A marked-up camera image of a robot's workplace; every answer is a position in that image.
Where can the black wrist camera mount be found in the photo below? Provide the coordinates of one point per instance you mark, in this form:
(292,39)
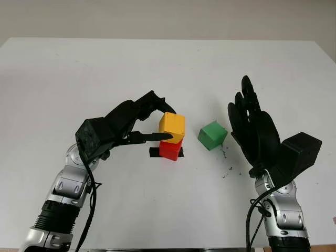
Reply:
(302,152)
(89,136)

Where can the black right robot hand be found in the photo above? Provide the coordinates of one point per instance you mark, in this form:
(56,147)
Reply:
(258,136)

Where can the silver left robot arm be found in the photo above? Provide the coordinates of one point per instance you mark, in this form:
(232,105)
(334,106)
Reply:
(68,183)

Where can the black tape strip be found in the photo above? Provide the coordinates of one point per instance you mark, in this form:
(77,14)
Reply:
(154,152)

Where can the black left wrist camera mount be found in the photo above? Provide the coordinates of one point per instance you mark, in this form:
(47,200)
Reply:
(89,136)

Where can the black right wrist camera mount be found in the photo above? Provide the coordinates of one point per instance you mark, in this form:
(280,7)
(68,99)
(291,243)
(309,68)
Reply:
(302,152)

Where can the red wooden cube block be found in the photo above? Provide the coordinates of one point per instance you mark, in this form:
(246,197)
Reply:
(170,151)

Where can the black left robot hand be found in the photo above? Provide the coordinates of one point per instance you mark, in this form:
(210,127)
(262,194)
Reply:
(123,118)

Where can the yellow wooden cube block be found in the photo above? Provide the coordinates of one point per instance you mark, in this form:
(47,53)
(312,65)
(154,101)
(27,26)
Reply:
(174,126)

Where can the green wooden cube block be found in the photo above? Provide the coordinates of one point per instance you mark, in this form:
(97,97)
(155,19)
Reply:
(212,135)

